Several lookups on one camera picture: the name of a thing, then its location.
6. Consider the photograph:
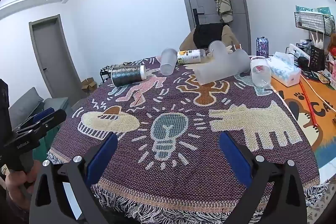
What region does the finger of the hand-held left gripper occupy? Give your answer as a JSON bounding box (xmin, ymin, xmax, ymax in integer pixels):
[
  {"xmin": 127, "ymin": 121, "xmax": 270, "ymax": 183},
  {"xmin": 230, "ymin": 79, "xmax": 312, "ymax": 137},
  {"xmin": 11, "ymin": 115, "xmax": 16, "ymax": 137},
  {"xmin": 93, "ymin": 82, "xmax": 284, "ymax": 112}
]
[
  {"xmin": 18, "ymin": 108, "xmax": 55, "ymax": 130},
  {"xmin": 12, "ymin": 109, "xmax": 67, "ymax": 141}
]

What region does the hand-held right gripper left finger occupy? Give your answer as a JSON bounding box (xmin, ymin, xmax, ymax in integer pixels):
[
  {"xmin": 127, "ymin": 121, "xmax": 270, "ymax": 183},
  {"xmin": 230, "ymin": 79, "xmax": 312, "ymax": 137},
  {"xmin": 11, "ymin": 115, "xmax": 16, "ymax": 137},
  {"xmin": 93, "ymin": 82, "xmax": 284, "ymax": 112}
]
[{"xmin": 30, "ymin": 132, "xmax": 118, "ymax": 224}]

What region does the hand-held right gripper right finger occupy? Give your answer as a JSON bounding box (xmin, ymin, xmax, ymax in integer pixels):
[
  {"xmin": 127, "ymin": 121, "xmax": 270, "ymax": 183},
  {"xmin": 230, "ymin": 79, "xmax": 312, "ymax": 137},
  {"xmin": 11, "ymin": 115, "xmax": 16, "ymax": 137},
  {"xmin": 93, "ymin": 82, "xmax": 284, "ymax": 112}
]
[{"xmin": 219, "ymin": 131, "xmax": 307, "ymax": 224}]

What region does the person's left forearm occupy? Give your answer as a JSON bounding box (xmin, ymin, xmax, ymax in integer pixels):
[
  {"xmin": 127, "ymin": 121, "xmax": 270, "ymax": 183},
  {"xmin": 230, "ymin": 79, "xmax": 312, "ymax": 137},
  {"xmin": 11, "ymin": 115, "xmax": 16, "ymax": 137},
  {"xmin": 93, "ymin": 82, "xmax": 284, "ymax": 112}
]
[{"xmin": 5, "ymin": 194, "xmax": 31, "ymax": 224}]

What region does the clear glass cup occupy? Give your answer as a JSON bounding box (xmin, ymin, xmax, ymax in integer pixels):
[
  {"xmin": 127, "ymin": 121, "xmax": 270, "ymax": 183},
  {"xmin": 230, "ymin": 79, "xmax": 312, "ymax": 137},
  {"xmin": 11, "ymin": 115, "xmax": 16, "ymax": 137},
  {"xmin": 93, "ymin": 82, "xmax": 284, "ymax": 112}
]
[{"xmin": 250, "ymin": 56, "xmax": 272, "ymax": 88}]

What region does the large frosted plastic cup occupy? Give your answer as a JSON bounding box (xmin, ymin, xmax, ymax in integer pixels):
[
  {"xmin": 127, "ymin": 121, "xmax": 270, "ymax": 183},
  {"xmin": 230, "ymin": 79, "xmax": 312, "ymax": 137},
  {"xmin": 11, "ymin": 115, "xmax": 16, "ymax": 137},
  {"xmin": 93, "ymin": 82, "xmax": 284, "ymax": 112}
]
[{"xmin": 194, "ymin": 49, "xmax": 251, "ymax": 85}]

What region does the small frosted plastic cup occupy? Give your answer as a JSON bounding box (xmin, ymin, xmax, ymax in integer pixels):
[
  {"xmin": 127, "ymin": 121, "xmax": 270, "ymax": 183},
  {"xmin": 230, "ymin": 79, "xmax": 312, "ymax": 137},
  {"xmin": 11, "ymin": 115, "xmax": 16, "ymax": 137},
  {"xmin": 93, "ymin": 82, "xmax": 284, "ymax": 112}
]
[{"xmin": 160, "ymin": 48, "xmax": 178, "ymax": 76}]

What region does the person's left hand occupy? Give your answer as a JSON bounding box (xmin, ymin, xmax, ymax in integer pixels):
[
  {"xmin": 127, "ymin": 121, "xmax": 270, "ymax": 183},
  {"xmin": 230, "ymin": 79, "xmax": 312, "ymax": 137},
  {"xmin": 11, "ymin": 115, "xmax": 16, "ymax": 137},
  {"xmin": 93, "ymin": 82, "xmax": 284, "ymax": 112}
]
[{"xmin": 6, "ymin": 160, "xmax": 42, "ymax": 201}]

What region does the grey sofa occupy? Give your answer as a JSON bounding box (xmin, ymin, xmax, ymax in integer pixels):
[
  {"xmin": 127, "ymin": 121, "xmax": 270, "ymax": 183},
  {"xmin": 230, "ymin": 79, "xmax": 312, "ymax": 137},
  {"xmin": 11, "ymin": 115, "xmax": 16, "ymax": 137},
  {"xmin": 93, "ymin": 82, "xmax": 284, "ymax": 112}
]
[{"xmin": 8, "ymin": 87, "xmax": 71, "ymax": 133}]

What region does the teal cloth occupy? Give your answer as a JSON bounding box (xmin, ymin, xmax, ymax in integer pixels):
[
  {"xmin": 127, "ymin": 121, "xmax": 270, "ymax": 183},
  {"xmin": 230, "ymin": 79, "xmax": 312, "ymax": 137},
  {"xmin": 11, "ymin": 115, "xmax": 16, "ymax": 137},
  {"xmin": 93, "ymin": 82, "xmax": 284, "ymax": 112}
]
[{"xmin": 32, "ymin": 129, "xmax": 58, "ymax": 162}]

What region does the cardboard box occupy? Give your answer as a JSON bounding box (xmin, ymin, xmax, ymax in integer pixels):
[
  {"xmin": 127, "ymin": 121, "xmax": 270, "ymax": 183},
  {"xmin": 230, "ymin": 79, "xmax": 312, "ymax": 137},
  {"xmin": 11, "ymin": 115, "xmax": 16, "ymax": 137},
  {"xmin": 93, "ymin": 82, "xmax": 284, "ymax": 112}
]
[{"xmin": 80, "ymin": 77, "xmax": 98, "ymax": 94}]

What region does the plain grey door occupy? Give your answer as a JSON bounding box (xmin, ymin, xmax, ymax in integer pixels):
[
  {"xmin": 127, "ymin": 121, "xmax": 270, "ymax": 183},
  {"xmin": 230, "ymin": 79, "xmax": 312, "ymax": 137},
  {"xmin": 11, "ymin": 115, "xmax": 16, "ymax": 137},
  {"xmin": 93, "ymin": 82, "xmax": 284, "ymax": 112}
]
[{"xmin": 29, "ymin": 14, "xmax": 85, "ymax": 102}]

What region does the black floor rack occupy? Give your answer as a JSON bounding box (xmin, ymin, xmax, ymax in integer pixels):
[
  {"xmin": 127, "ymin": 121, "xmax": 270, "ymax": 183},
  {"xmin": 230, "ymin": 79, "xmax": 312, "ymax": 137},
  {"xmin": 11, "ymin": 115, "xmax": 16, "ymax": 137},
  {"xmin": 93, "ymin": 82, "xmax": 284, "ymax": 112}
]
[{"xmin": 100, "ymin": 65, "xmax": 116, "ymax": 87}]

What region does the printed woven blanket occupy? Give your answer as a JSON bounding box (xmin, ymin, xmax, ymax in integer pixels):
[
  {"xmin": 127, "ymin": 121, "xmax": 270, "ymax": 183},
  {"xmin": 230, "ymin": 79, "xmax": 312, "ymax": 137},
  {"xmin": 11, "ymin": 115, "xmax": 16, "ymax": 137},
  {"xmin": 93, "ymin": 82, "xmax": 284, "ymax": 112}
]
[{"xmin": 47, "ymin": 55, "xmax": 330, "ymax": 224}]

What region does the dark canister with white lid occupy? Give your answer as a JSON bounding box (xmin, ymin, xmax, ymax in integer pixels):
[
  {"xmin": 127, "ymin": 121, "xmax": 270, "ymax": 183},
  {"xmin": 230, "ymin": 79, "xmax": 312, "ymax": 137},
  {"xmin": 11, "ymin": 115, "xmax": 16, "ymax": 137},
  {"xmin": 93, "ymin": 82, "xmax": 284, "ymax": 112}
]
[{"xmin": 111, "ymin": 64, "xmax": 147, "ymax": 87}]

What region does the orange cat print mat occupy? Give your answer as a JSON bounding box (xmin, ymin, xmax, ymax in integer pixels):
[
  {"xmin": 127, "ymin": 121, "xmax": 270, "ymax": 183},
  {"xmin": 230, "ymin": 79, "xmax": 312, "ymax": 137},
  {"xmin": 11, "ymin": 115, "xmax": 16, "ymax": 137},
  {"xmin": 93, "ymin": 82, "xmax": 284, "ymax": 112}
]
[{"xmin": 270, "ymin": 72, "xmax": 336, "ymax": 169}]

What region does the red stick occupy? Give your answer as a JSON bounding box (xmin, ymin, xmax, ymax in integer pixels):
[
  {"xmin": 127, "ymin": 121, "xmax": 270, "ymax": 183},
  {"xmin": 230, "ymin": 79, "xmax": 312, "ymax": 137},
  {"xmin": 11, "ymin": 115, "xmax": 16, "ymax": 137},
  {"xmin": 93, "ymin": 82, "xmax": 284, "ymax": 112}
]
[{"xmin": 299, "ymin": 81, "xmax": 320, "ymax": 128}]

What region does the white tissue pack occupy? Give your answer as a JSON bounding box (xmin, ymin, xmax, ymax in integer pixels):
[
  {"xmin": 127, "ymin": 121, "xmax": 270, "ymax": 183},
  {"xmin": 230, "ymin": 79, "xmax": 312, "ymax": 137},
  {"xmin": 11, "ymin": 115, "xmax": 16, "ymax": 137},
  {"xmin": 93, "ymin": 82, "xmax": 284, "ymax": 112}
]
[{"xmin": 266, "ymin": 52, "xmax": 302, "ymax": 87}]

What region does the yellow label bottle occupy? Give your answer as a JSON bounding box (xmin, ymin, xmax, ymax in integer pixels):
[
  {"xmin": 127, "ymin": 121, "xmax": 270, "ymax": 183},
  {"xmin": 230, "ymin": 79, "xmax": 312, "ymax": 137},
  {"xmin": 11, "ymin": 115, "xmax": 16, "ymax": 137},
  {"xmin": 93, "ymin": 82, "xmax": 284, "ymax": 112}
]
[{"xmin": 177, "ymin": 49, "xmax": 209, "ymax": 65}]

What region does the purple drink can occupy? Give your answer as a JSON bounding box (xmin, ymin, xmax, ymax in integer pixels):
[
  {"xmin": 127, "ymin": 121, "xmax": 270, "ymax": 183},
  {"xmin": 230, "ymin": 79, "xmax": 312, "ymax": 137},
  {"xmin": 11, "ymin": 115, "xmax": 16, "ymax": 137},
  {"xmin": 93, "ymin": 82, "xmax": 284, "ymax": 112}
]
[{"xmin": 256, "ymin": 36, "xmax": 270, "ymax": 58}]

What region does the beige chair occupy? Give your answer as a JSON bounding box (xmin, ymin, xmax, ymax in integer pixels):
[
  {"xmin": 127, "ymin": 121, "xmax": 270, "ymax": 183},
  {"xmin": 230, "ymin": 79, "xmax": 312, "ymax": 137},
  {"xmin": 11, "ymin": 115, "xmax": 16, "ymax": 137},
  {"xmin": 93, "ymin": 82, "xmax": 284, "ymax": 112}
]
[{"xmin": 180, "ymin": 25, "xmax": 241, "ymax": 52}]

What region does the white power strip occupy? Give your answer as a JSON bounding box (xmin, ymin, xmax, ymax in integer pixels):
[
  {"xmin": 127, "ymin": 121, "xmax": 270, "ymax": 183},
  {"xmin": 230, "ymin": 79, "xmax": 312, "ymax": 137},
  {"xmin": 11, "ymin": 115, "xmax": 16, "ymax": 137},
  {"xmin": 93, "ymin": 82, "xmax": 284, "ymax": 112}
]
[{"xmin": 286, "ymin": 43, "xmax": 311, "ymax": 60}]

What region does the black garment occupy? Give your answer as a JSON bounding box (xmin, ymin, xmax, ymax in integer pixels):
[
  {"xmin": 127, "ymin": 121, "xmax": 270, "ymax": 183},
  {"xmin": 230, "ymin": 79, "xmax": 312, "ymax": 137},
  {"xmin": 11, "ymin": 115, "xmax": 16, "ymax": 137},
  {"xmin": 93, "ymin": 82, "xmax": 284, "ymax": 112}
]
[{"xmin": 193, "ymin": 23, "xmax": 224, "ymax": 48}]

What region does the white plastic cutlery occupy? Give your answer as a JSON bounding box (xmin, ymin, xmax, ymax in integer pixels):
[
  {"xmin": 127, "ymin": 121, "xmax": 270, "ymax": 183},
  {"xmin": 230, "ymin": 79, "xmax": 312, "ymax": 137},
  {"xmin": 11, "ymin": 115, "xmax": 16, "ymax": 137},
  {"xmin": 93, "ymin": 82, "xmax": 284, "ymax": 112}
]
[{"xmin": 310, "ymin": 32, "xmax": 325, "ymax": 50}]

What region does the white cable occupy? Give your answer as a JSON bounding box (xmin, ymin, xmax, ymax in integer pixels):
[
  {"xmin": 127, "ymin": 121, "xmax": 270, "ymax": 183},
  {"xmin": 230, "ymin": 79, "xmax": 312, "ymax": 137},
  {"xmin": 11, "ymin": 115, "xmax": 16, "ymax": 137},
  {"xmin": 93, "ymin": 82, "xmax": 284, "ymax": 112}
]
[{"xmin": 301, "ymin": 74, "xmax": 336, "ymax": 120}]

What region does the black wire desk basket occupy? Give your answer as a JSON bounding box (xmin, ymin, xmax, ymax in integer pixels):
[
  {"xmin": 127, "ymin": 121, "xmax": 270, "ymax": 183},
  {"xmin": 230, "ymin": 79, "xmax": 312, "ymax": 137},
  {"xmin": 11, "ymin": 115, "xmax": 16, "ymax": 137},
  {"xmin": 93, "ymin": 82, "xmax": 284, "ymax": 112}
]
[{"xmin": 296, "ymin": 42, "xmax": 329, "ymax": 72}]

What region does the black door lock handle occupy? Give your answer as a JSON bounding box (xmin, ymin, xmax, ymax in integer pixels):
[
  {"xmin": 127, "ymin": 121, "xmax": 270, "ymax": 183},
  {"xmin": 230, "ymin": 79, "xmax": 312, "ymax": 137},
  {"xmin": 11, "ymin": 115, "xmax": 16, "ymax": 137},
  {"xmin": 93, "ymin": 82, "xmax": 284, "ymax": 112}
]
[{"xmin": 193, "ymin": 7, "xmax": 205, "ymax": 25}]

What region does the black wire wall basket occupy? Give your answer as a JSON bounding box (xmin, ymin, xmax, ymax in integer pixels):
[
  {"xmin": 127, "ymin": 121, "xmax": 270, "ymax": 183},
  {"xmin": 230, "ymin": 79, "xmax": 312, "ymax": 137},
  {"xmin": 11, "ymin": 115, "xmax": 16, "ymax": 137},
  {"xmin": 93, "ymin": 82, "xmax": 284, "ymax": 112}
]
[{"xmin": 294, "ymin": 11, "xmax": 336, "ymax": 36}]

